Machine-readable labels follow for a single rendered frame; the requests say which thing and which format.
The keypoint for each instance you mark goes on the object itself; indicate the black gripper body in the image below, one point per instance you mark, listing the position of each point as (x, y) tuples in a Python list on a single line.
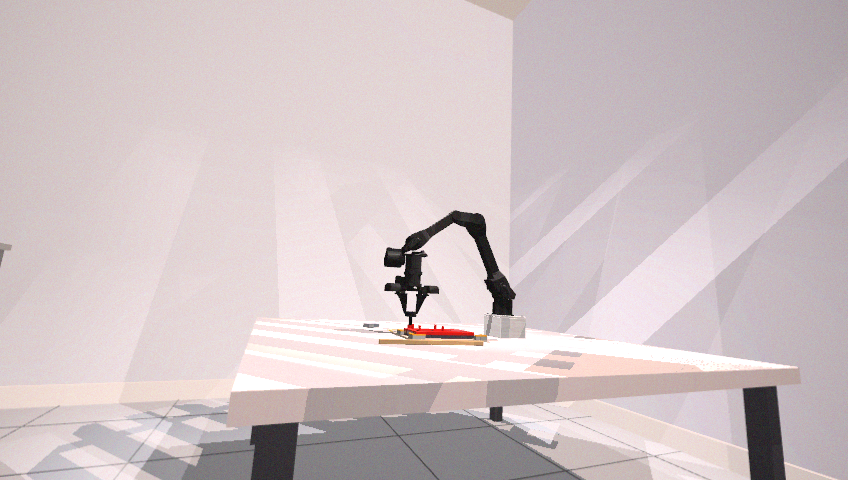
[(413, 279)]

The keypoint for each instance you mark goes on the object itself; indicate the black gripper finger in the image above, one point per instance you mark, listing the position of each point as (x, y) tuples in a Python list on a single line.
[(419, 301), (403, 300)]

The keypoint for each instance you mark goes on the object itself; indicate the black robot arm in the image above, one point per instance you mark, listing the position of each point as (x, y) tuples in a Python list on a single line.
[(475, 224)]

